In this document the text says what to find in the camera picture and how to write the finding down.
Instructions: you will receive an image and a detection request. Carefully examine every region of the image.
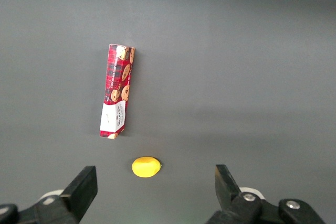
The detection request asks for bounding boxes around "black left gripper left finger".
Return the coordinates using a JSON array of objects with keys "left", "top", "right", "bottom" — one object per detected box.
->
[{"left": 0, "top": 165, "right": 98, "bottom": 224}]

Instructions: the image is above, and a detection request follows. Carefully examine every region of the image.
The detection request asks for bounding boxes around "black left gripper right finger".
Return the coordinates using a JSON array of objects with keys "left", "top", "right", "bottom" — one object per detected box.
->
[{"left": 204, "top": 165, "right": 326, "bottom": 224}]

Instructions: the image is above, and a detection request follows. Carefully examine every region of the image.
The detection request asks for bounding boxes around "yellow lemon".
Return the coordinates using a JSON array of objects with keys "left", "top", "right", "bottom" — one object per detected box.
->
[{"left": 131, "top": 156, "right": 163, "bottom": 179}]

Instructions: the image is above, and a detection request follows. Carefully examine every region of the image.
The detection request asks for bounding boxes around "red tartan cookie box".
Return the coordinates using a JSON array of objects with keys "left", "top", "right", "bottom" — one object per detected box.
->
[{"left": 99, "top": 43, "right": 136, "bottom": 140}]

